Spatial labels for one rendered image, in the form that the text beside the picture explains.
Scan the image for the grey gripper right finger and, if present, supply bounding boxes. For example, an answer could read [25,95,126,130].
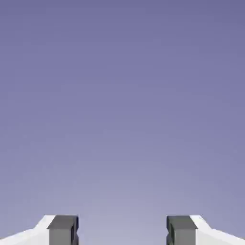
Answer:
[166,214,245,245]

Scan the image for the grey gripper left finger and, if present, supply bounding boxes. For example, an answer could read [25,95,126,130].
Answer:
[0,214,79,245]

